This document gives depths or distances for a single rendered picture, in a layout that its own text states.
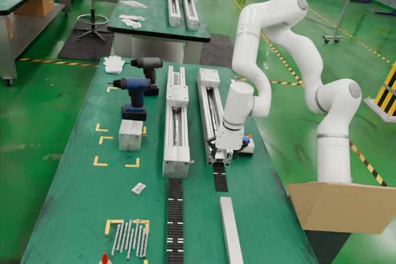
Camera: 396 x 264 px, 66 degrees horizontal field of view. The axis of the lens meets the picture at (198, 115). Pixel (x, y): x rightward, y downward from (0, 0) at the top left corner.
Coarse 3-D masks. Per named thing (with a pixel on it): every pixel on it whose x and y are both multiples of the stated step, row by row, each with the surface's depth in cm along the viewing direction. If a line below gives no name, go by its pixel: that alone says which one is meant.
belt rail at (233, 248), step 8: (224, 200) 114; (224, 208) 111; (232, 208) 112; (224, 216) 108; (232, 216) 108; (224, 224) 106; (232, 224) 106; (224, 232) 105; (232, 232) 103; (232, 240) 100; (232, 248) 98; (232, 256) 96; (240, 256) 96
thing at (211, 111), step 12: (204, 96) 167; (216, 96) 169; (204, 108) 156; (216, 108) 162; (204, 120) 151; (216, 120) 156; (204, 132) 148; (204, 144) 144; (216, 156) 132; (228, 156) 132
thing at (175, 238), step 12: (180, 180) 119; (180, 192) 114; (168, 204) 108; (180, 204) 109; (168, 216) 104; (180, 216) 105; (168, 228) 100; (180, 228) 101; (168, 240) 96; (180, 240) 97; (168, 252) 93; (180, 252) 94
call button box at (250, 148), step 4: (248, 136) 146; (252, 140) 143; (248, 144) 140; (252, 144) 141; (244, 148) 140; (248, 148) 140; (252, 148) 140; (240, 152) 141; (244, 152) 141; (248, 152) 141; (252, 152) 141; (248, 156) 143
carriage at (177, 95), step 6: (168, 84) 163; (168, 90) 158; (174, 90) 159; (180, 90) 160; (186, 90) 161; (168, 96) 153; (174, 96) 154; (180, 96) 155; (186, 96) 156; (168, 102) 152; (174, 102) 152; (180, 102) 152; (186, 102) 152; (174, 108) 156
